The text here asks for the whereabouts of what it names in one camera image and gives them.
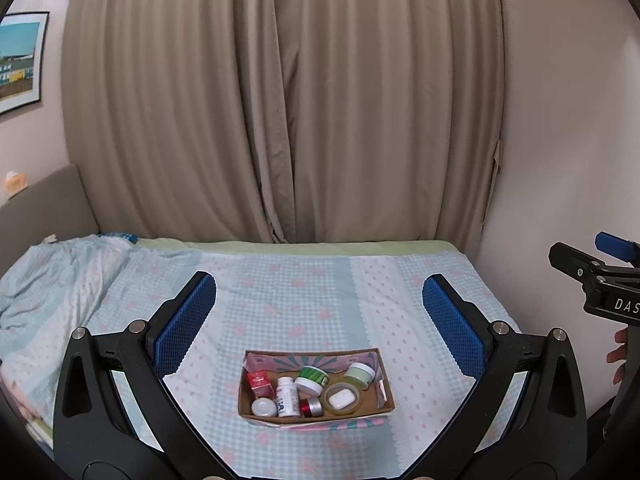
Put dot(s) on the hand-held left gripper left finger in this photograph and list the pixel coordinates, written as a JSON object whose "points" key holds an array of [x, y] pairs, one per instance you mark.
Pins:
{"points": [[185, 325]]}

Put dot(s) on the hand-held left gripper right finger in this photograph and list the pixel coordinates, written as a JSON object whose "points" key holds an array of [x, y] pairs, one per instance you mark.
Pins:
{"points": [[452, 327]]}

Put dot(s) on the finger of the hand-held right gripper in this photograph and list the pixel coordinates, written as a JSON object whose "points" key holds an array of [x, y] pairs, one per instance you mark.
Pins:
{"points": [[617, 246], [572, 260]]}

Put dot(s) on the pale green white lid jar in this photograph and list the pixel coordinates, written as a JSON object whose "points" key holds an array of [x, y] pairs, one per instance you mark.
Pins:
{"points": [[361, 372]]}

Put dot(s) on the cardboard box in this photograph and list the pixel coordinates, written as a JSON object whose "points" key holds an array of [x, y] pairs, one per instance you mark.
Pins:
{"points": [[372, 400]]}

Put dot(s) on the small white jar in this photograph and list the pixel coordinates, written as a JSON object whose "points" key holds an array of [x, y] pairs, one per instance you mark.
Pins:
{"points": [[264, 406]]}

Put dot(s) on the white pill bottle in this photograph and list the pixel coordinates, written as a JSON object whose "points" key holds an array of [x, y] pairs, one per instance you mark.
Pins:
{"points": [[287, 397]]}

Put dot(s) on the white earbud case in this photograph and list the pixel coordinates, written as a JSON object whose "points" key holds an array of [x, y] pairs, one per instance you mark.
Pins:
{"points": [[341, 399]]}

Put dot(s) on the green label white lid jar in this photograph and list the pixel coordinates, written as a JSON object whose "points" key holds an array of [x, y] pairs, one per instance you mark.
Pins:
{"points": [[311, 380]]}

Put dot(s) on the red and silver round tin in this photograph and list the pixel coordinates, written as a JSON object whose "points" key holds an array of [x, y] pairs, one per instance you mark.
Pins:
{"points": [[314, 406]]}

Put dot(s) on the person's right hand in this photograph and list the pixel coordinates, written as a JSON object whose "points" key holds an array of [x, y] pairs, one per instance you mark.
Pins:
{"points": [[620, 355]]}

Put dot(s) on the small red box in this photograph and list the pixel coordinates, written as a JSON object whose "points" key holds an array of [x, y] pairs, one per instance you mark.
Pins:
{"points": [[259, 382]]}

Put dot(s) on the blue cloth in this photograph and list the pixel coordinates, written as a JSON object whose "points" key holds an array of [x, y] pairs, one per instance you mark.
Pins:
{"points": [[119, 237]]}

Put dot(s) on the clear tape roll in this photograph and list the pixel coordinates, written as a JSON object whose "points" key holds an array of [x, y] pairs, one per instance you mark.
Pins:
{"points": [[356, 402]]}

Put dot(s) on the light green bed sheet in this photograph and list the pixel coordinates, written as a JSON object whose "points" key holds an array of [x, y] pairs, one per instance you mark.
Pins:
{"points": [[300, 247]]}

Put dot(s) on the grey headboard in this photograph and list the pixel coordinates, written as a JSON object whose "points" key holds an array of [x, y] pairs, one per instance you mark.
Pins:
{"points": [[50, 205]]}

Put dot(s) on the small orange object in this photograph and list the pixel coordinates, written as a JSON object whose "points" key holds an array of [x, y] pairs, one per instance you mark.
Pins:
{"points": [[15, 182]]}

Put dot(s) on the beige curtain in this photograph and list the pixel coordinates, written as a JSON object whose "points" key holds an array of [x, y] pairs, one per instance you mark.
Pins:
{"points": [[280, 100]]}

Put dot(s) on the framed wall picture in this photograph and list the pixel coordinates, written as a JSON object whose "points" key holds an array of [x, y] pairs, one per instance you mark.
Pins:
{"points": [[20, 60]]}

